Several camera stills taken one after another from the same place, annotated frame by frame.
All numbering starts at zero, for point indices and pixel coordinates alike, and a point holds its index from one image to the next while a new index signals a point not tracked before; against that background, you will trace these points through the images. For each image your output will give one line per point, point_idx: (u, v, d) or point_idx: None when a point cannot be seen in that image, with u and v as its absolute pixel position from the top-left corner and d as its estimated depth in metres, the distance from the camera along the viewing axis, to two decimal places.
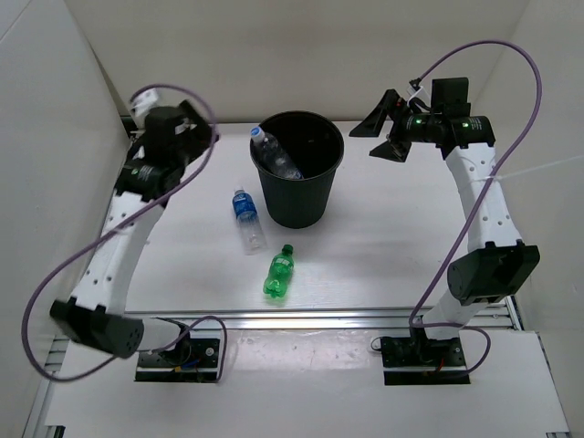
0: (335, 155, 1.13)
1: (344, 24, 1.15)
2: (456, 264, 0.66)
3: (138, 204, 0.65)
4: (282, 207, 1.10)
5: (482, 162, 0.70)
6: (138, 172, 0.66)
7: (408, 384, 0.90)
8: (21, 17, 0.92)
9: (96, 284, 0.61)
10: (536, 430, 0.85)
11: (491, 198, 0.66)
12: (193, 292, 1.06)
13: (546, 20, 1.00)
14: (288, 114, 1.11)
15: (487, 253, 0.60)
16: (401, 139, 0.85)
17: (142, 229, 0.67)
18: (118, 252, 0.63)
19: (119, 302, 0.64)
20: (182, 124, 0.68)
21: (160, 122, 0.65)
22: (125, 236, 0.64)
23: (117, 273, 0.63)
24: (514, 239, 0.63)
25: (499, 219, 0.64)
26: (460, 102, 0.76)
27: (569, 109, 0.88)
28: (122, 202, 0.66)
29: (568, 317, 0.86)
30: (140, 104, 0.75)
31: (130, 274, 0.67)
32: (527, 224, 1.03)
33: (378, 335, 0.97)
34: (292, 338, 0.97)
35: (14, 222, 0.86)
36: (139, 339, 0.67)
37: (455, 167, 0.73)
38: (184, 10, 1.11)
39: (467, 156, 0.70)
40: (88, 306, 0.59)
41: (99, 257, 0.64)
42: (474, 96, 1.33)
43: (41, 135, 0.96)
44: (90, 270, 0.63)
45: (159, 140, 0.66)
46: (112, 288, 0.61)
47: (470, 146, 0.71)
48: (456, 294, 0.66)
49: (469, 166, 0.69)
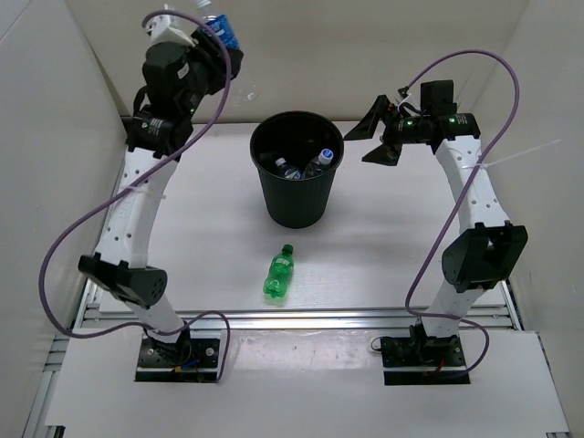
0: (334, 156, 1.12)
1: (343, 24, 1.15)
2: (449, 249, 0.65)
3: (151, 161, 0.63)
4: (279, 204, 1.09)
5: (468, 152, 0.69)
6: (148, 126, 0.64)
7: (408, 383, 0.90)
8: (21, 18, 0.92)
9: (116, 241, 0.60)
10: (535, 431, 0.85)
11: (478, 183, 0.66)
12: (193, 292, 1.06)
13: (546, 21, 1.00)
14: (285, 113, 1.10)
15: (477, 234, 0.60)
16: (392, 141, 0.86)
17: (156, 191, 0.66)
18: (137, 211, 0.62)
19: (140, 260, 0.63)
20: (184, 65, 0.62)
21: (159, 69, 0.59)
22: (141, 193, 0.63)
23: (136, 229, 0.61)
24: (502, 220, 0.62)
25: (487, 203, 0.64)
26: (448, 101, 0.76)
27: (569, 109, 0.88)
28: (136, 159, 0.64)
29: (568, 316, 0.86)
30: (155, 31, 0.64)
31: (149, 229, 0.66)
32: (527, 224, 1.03)
33: (378, 335, 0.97)
34: (292, 338, 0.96)
35: (14, 222, 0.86)
36: (162, 286, 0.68)
37: (444, 161, 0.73)
38: (184, 10, 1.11)
39: (454, 147, 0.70)
40: (111, 261, 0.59)
41: (116, 213, 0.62)
42: (474, 96, 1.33)
43: (41, 135, 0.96)
44: (109, 228, 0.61)
45: (161, 87, 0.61)
46: (132, 245, 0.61)
47: (457, 139, 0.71)
48: (451, 281, 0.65)
49: (456, 157, 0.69)
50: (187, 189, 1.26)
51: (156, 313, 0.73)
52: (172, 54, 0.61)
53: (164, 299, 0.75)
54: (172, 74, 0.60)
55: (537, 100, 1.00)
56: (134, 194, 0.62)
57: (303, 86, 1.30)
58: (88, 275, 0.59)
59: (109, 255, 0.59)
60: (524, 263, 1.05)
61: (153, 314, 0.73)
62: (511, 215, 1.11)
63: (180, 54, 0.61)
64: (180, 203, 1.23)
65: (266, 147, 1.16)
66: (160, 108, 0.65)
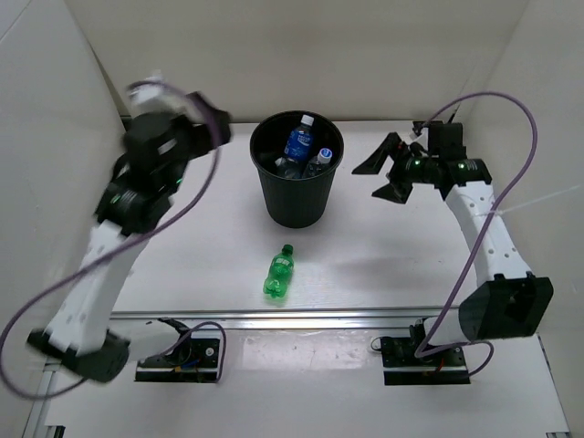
0: (333, 156, 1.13)
1: (343, 24, 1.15)
2: (466, 304, 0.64)
3: (116, 243, 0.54)
4: (282, 205, 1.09)
5: (481, 199, 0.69)
6: (118, 201, 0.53)
7: (409, 383, 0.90)
8: (20, 18, 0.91)
9: (69, 322, 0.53)
10: (535, 431, 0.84)
11: (495, 232, 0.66)
12: (192, 293, 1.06)
13: (546, 20, 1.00)
14: (284, 112, 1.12)
15: (498, 286, 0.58)
16: (401, 180, 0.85)
17: (119, 266, 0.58)
18: (96, 291, 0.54)
19: (97, 338, 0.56)
20: (172, 140, 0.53)
21: (139, 141, 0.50)
22: (104, 272, 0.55)
23: (92, 311, 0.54)
24: (524, 268, 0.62)
25: (505, 252, 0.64)
26: (455, 146, 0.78)
27: (569, 109, 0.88)
28: (99, 234, 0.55)
29: (568, 317, 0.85)
30: (141, 93, 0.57)
31: (110, 305, 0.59)
32: (528, 224, 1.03)
33: (378, 335, 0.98)
34: (292, 338, 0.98)
35: (14, 223, 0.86)
36: (121, 361, 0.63)
37: (455, 206, 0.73)
38: (183, 10, 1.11)
39: (467, 193, 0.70)
40: (60, 342, 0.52)
41: (76, 289, 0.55)
42: (474, 96, 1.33)
43: (40, 135, 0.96)
44: (65, 305, 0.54)
45: (140, 160, 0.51)
46: (86, 329, 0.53)
47: (467, 184, 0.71)
48: (469, 338, 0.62)
49: (469, 203, 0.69)
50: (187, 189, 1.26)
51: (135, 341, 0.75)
52: (160, 127, 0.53)
53: (147, 338, 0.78)
54: (155, 150, 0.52)
55: (537, 101, 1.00)
56: (92, 274, 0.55)
57: (303, 86, 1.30)
58: (36, 347, 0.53)
59: (61, 336, 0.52)
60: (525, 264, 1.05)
61: (130, 340, 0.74)
62: (512, 215, 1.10)
63: (169, 127, 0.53)
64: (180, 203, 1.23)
65: (266, 146, 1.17)
66: (136, 180, 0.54)
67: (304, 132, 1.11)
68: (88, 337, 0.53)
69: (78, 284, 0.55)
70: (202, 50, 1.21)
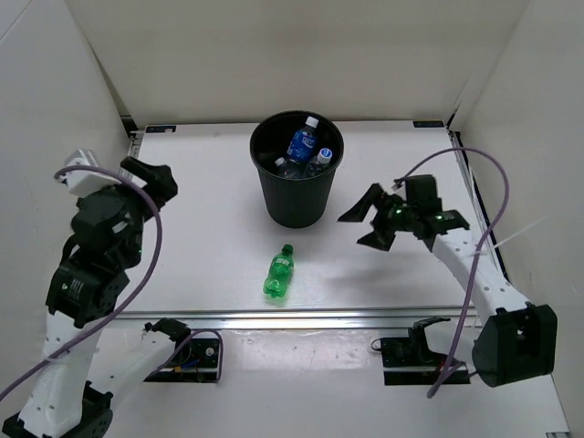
0: (333, 155, 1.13)
1: (343, 23, 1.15)
2: (481, 349, 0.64)
3: (72, 334, 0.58)
4: (282, 205, 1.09)
5: (464, 242, 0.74)
6: (68, 287, 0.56)
7: (409, 383, 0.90)
8: (21, 17, 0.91)
9: (39, 411, 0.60)
10: (536, 431, 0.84)
11: (484, 271, 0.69)
12: (193, 292, 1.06)
13: (546, 20, 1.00)
14: (285, 112, 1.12)
15: (505, 320, 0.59)
16: (385, 226, 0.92)
17: (83, 352, 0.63)
18: (58, 379, 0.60)
19: (74, 414, 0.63)
20: (121, 221, 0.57)
21: (88, 226, 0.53)
22: (63, 363, 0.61)
23: (58, 400, 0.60)
24: (522, 301, 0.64)
25: (501, 286, 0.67)
26: (432, 198, 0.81)
27: (569, 108, 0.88)
28: (56, 326, 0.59)
29: (568, 317, 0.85)
30: (70, 177, 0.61)
31: (81, 383, 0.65)
32: (528, 224, 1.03)
33: (378, 335, 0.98)
34: (293, 338, 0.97)
35: (14, 223, 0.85)
36: (107, 423, 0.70)
37: (443, 254, 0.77)
38: (183, 10, 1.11)
39: (452, 241, 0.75)
40: (36, 432, 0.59)
41: (41, 382, 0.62)
42: (474, 96, 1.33)
43: (40, 135, 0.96)
44: (35, 396, 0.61)
45: (90, 243, 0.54)
46: (55, 416, 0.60)
47: (449, 233, 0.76)
48: (491, 382, 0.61)
49: (454, 247, 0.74)
50: (187, 189, 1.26)
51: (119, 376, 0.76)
52: (109, 208, 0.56)
53: (132, 371, 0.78)
54: (105, 231, 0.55)
55: (537, 100, 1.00)
56: (56, 363, 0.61)
57: (303, 85, 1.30)
58: None
59: (32, 428, 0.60)
60: (525, 263, 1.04)
61: (115, 375, 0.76)
62: (512, 215, 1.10)
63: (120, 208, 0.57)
64: (179, 203, 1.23)
65: (266, 146, 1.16)
66: (87, 262, 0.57)
67: (307, 134, 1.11)
68: (58, 427, 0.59)
69: (43, 375, 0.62)
70: (202, 50, 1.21)
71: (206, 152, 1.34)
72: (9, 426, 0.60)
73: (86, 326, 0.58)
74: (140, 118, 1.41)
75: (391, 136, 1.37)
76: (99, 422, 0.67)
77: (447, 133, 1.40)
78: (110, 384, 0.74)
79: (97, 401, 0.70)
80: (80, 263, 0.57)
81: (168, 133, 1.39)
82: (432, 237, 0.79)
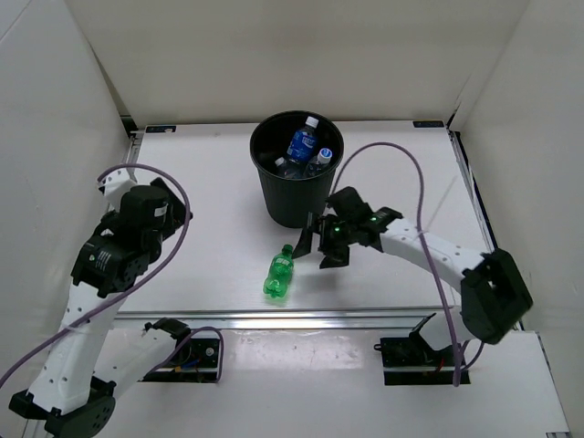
0: (333, 156, 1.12)
1: (343, 23, 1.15)
2: (467, 314, 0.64)
3: (96, 302, 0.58)
4: (282, 205, 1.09)
5: (406, 228, 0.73)
6: (95, 259, 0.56)
7: (408, 383, 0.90)
8: (21, 17, 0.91)
9: (51, 383, 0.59)
10: (536, 431, 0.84)
11: (436, 244, 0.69)
12: (193, 292, 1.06)
13: (546, 20, 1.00)
14: (285, 112, 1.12)
15: (473, 279, 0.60)
16: (334, 245, 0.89)
17: (103, 322, 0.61)
18: (73, 352, 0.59)
19: (81, 396, 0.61)
20: (164, 205, 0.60)
21: (138, 201, 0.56)
22: (82, 334, 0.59)
23: (72, 373, 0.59)
24: (476, 255, 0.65)
25: (456, 251, 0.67)
26: (360, 205, 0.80)
27: (569, 109, 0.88)
28: (79, 295, 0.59)
29: (568, 317, 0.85)
30: (109, 182, 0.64)
31: (95, 361, 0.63)
32: (528, 224, 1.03)
33: (378, 335, 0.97)
34: (292, 338, 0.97)
35: (14, 223, 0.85)
36: (110, 413, 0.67)
37: (394, 249, 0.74)
38: (183, 10, 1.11)
39: (395, 234, 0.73)
40: (46, 405, 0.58)
41: (57, 352, 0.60)
42: (474, 96, 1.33)
43: (41, 136, 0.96)
44: (47, 367, 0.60)
45: (132, 218, 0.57)
46: (67, 390, 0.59)
47: (390, 227, 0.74)
48: (489, 339, 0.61)
49: (401, 237, 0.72)
50: (187, 189, 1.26)
51: (120, 367, 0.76)
52: (158, 192, 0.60)
53: (134, 364, 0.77)
54: (148, 211, 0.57)
55: (537, 101, 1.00)
56: (73, 333, 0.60)
57: (303, 86, 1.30)
58: (23, 414, 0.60)
59: (42, 401, 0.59)
60: (525, 263, 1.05)
61: (118, 367, 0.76)
62: (513, 215, 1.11)
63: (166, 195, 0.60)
64: None
65: (266, 146, 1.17)
66: (119, 240, 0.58)
67: (307, 134, 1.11)
68: (67, 401, 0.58)
69: (58, 345, 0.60)
70: (202, 50, 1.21)
71: (206, 153, 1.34)
72: (16, 399, 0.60)
73: (108, 297, 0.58)
74: (140, 118, 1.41)
75: (391, 136, 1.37)
76: (100, 407, 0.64)
77: (447, 133, 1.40)
78: (113, 373, 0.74)
79: (99, 388, 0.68)
80: (112, 240, 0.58)
81: (168, 133, 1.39)
82: (377, 240, 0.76)
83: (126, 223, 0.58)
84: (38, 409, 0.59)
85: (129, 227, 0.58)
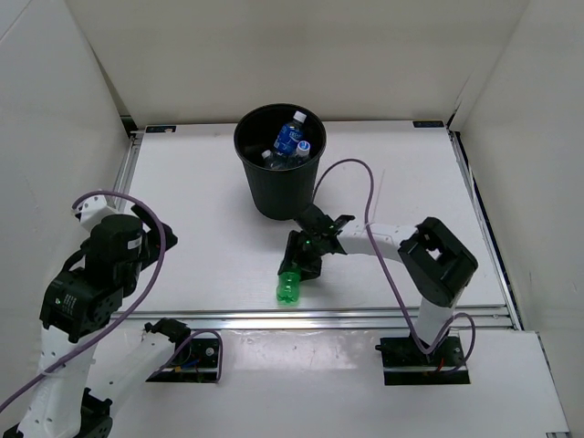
0: (316, 148, 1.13)
1: (343, 23, 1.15)
2: (421, 285, 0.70)
3: (67, 348, 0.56)
4: (266, 196, 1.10)
5: (356, 224, 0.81)
6: (62, 303, 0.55)
7: (408, 383, 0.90)
8: (21, 18, 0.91)
9: (36, 424, 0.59)
10: (535, 430, 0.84)
11: (380, 227, 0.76)
12: (193, 292, 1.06)
13: (546, 20, 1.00)
14: (270, 107, 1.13)
15: (409, 247, 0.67)
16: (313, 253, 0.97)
17: (80, 363, 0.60)
18: (54, 396, 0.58)
19: (72, 427, 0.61)
20: (140, 236, 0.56)
21: (108, 237, 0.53)
22: (58, 378, 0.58)
23: (57, 413, 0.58)
24: (411, 228, 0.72)
25: (395, 229, 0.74)
26: (321, 217, 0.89)
27: (569, 109, 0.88)
28: (51, 339, 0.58)
29: (568, 316, 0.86)
30: (86, 209, 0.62)
31: (80, 396, 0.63)
32: (527, 224, 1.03)
33: (378, 335, 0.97)
34: (292, 338, 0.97)
35: (14, 223, 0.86)
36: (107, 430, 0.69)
37: (352, 246, 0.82)
38: (182, 10, 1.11)
39: (347, 232, 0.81)
40: None
41: (37, 396, 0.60)
42: (474, 96, 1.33)
43: (41, 136, 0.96)
44: (31, 408, 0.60)
45: (102, 255, 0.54)
46: (53, 429, 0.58)
47: (344, 227, 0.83)
48: (443, 300, 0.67)
49: (352, 233, 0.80)
50: (187, 189, 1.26)
51: (118, 378, 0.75)
52: (130, 224, 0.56)
53: (130, 374, 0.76)
54: (119, 247, 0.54)
55: (538, 101, 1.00)
56: (50, 378, 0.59)
57: (302, 86, 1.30)
58: None
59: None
60: (524, 263, 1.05)
61: (115, 380, 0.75)
62: (513, 215, 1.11)
63: (139, 224, 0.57)
64: (180, 203, 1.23)
65: (254, 140, 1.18)
66: (90, 277, 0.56)
67: (295, 129, 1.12)
68: None
69: (39, 389, 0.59)
70: (202, 50, 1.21)
71: (206, 153, 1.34)
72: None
73: (80, 340, 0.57)
74: (140, 118, 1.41)
75: (392, 135, 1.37)
76: (99, 428, 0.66)
77: (447, 133, 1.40)
78: (110, 390, 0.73)
79: (95, 408, 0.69)
80: (83, 277, 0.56)
81: (168, 133, 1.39)
82: (339, 244, 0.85)
83: (96, 259, 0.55)
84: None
85: (99, 265, 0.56)
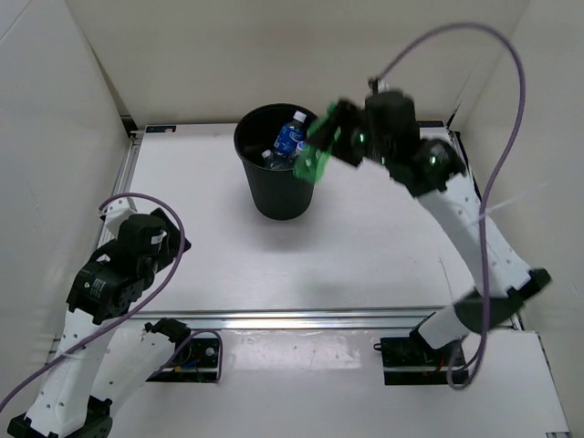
0: None
1: (343, 23, 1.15)
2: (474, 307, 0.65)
3: (89, 329, 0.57)
4: (266, 196, 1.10)
5: (466, 199, 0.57)
6: (90, 286, 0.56)
7: (407, 383, 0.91)
8: (21, 18, 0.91)
9: (49, 408, 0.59)
10: (535, 430, 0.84)
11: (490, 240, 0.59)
12: (193, 292, 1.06)
13: (546, 21, 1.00)
14: (270, 108, 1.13)
15: (513, 301, 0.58)
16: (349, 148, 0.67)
17: (98, 348, 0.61)
18: (69, 380, 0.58)
19: (78, 421, 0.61)
20: (161, 233, 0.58)
21: (136, 229, 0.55)
22: (78, 360, 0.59)
23: (69, 399, 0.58)
24: (525, 272, 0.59)
25: (506, 259, 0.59)
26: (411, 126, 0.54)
27: (569, 109, 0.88)
28: (73, 322, 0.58)
29: (568, 316, 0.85)
30: (110, 211, 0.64)
31: (91, 386, 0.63)
32: (528, 224, 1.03)
33: (378, 335, 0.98)
34: (292, 338, 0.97)
35: (14, 223, 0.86)
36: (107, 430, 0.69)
37: (436, 213, 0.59)
38: (182, 9, 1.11)
39: (453, 198, 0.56)
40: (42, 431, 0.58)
41: (52, 379, 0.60)
42: (474, 96, 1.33)
43: (41, 136, 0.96)
44: (44, 391, 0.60)
45: (130, 245, 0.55)
46: (65, 414, 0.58)
47: (449, 186, 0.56)
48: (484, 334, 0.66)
49: (457, 211, 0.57)
50: (186, 189, 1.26)
51: (118, 378, 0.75)
52: (153, 221, 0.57)
53: (130, 374, 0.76)
54: (145, 240, 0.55)
55: (538, 101, 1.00)
56: (69, 360, 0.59)
57: (302, 85, 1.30)
58: None
59: (39, 425, 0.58)
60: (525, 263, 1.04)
61: (115, 380, 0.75)
62: (513, 214, 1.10)
63: (162, 223, 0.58)
64: (179, 203, 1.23)
65: (254, 139, 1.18)
66: (115, 267, 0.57)
67: (295, 129, 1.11)
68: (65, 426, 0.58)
69: (56, 371, 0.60)
70: (202, 50, 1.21)
71: (206, 152, 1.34)
72: (15, 423, 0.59)
73: (104, 323, 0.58)
74: (140, 118, 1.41)
75: None
76: (99, 428, 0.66)
77: (447, 133, 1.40)
78: (110, 390, 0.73)
79: (95, 408, 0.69)
80: (110, 265, 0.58)
81: (168, 133, 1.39)
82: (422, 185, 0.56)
83: (122, 250, 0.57)
84: (35, 434, 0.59)
85: (124, 255, 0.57)
